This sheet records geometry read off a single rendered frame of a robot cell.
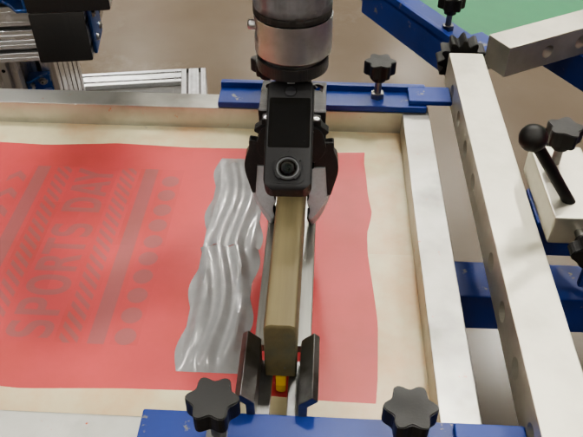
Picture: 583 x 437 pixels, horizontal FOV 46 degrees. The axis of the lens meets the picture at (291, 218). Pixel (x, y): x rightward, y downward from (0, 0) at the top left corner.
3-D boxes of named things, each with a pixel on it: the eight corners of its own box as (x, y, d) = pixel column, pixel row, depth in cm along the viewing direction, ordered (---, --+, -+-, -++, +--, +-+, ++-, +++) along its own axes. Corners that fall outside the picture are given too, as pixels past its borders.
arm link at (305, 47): (332, 30, 62) (242, 28, 62) (330, 75, 65) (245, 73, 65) (333, -5, 68) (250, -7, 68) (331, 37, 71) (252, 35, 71)
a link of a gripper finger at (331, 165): (343, 185, 77) (332, 120, 72) (343, 194, 76) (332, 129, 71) (301, 190, 78) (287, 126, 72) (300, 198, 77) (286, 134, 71)
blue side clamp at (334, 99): (220, 136, 104) (217, 96, 99) (224, 118, 107) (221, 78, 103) (422, 142, 102) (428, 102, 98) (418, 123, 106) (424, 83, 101)
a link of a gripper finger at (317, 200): (336, 195, 84) (325, 133, 78) (336, 228, 80) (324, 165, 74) (311, 198, 85) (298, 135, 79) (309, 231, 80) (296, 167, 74)
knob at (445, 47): (435, 94, 105) (442, 49, 100) (432, 75, 109) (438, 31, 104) (485, 95, 105) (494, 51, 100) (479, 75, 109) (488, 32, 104)
